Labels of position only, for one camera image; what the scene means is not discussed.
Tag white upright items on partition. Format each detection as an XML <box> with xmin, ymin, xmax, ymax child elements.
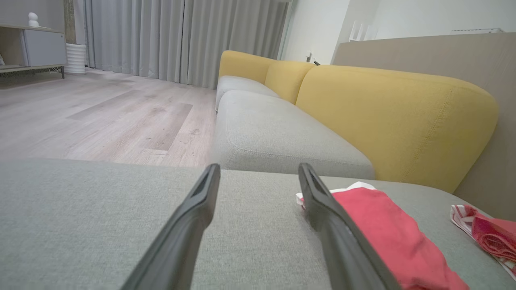
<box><xmin>348</xmin><ymin>20</ymin><xmax>378</xmax><ymax>41</ymax></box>

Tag yellow sofa end backrest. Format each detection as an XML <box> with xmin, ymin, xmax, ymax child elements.
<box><xmin>218</xmin><ymin>50</ymin><xmax>277</xmax><ymax>85</ymax></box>

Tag flat white device on partition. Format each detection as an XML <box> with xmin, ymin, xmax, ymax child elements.
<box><xmin>450</xmin><ymin>28</ymin><xmax>505</xmax><ymax>35</ymax></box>

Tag small grey sofa seat cushion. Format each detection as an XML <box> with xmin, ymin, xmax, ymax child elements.
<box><xmin>215</xmin><ymin>75</ymin><xmax>281</xmax><ymax>113</ymax></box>

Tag wide yellow sofa backrest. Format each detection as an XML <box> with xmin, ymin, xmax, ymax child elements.
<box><xmin>295</xmin><ymin>64</ymin><xmax>499</xmax><ymax>194</ymax></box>

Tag red number 23 basketball jersey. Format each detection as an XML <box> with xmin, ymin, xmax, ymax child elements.
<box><xmin>450</xmin><ymin>204</ymin><xmax>516</xmax><ymax>281</ymax></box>

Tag grey pleated curtain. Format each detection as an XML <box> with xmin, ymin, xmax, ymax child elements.
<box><xmin>83</xmin><ymin>0</ymin><xmax>291</xmax><ymax>90</ymax></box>

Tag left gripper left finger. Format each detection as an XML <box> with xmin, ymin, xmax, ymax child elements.
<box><xmin>121</xmin><ymin>163</ymin><xmax>221</xmax><ymax>290</ymax></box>

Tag red shorts with white stripe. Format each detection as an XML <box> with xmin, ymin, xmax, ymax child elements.
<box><xmin>295</xmin><ymin>181</ymin><xmax>470</xmax><ymax>290</ymax></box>

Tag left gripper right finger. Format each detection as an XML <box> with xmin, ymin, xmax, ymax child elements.
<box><xmin>298</xmin><ymin>163</ymin><xmax>402</xmax><ymax>290</ymax></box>

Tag narrow yellow sofa backrest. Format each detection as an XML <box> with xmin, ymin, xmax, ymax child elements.
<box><xmin>264</xmin><ymin>60</ymin><xmax>317</xmax><ymax>105</ymax></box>

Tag white ribbed cylinder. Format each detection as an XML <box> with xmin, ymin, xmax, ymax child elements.
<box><xmin>64</xmin><ymin>43</ymin><xmax>87</xmax><ymax>75</ymax></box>

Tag wooden cabinet with grey door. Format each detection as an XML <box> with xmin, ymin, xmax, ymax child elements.
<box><xmin>0</xmin><ymin>24</ymin><xmax>68</xmax><ymax>79</ymax></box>

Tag beige partition panel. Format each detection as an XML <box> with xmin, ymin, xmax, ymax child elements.
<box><xmin>331</xmin><ymin>32</ymin><xmax>516</xmax><ymax>222</ymax></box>

